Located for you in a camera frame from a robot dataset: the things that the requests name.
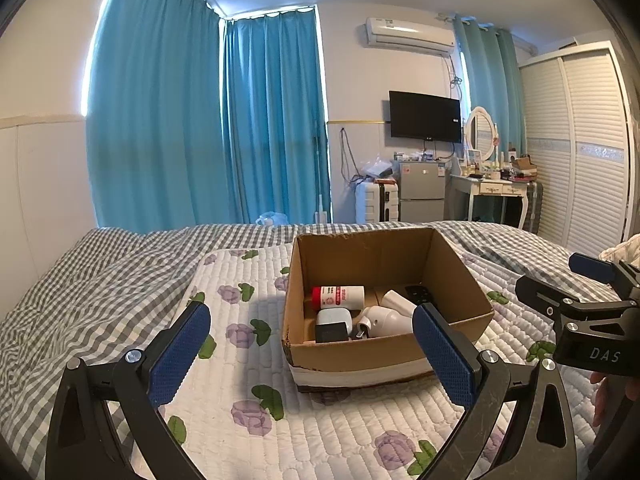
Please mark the grey small fridge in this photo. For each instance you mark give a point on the grey small fridge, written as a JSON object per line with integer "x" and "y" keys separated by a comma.
{"x": 422, "y": 190}

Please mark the clear plastic bag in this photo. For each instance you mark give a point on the clear plastic bag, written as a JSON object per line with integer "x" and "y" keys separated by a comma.
{"x": 377, "y": 170}

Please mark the white dressing table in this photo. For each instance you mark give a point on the white dressing table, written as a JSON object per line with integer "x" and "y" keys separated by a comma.
{"x": 480, "y": 187}

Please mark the oval white mirror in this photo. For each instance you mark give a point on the oval white mirror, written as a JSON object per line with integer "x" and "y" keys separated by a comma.
{"x": 481, "y": 129}

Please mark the white air conditioner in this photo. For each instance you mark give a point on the white air conditioner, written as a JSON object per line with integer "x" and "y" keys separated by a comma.
{"x": 407, "y": 36}

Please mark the white handheld device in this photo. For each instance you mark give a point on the white handheld device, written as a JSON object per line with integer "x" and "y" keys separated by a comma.
{"x": 385, "y": 321}

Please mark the white suitcase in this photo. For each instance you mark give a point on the white suitcase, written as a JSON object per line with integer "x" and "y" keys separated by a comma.
{"x": 375, "y": 201}

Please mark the white plastic bag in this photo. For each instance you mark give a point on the white plastic bag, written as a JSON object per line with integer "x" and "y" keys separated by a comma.
{"x": 272, "y": 218}

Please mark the small brown cardboard box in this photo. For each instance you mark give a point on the small brown cardboard box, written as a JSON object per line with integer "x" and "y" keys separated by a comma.
{"x": 521, "y": 162}

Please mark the small white tube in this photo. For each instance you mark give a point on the small white tube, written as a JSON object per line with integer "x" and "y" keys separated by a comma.
{"x": 397, "y": 301}

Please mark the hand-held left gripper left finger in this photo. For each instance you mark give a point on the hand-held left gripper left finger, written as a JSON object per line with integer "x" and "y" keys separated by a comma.
{"x": 182, "y": 355}

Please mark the black wall television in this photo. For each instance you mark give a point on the black wall television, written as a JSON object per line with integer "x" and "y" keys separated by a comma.
{"x": 425, "y": 116}

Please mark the white floral quilt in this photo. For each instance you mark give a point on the white floral quilt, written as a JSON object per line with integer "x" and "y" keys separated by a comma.
{"x": 240, "y": 285}

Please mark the white charger plug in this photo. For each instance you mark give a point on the white charger plug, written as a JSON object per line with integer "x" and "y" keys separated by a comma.
{"x": 332, "y": 316}

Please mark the white quilted jacket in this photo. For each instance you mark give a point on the white quilted jacket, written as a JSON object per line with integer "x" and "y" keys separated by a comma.
{"x": 625, "y": 249}

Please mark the white louvred wardrobe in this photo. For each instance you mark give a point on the white louvred wardrobe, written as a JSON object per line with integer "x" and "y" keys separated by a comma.
{"x": 575, "y": 150}

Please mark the white and black gadget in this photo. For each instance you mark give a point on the white and black gadget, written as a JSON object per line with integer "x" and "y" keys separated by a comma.
{"x": 330, "y": 333}

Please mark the narrow blue curtain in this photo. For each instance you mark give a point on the narrow blue curtain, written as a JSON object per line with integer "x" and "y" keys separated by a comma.
{"x": 275, "y": 120}

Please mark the white bottle with red cap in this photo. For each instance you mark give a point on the white bottle with red cap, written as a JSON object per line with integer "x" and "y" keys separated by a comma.
{"x": 342, "y": 296}

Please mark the person's right hand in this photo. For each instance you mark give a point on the person's right hand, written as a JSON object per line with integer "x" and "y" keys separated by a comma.
{"x": 604, "y": 397}

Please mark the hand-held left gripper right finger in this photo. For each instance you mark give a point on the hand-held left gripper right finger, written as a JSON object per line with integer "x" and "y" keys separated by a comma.
{"x": 445, "y": 360}

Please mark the teal curtain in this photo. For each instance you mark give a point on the teal curtain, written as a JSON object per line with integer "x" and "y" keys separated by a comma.
{"x": 492, "y": 75}

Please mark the grey suitcase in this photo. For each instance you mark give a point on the grey suitcase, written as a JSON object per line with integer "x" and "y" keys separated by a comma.
{"x": 534, "y": 205}

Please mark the wide blue curtain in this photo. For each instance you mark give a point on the wide blue curtain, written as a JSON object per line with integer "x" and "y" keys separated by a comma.
{"x": 155, "y": 110}

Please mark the black remote control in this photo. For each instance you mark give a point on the black remote control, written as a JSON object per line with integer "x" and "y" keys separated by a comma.
{"x": 420, "y": 293}

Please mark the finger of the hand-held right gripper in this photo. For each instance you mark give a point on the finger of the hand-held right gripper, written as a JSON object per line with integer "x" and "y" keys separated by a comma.
{"x": 545, "y": 300}
{"x": 592, "y": 267}

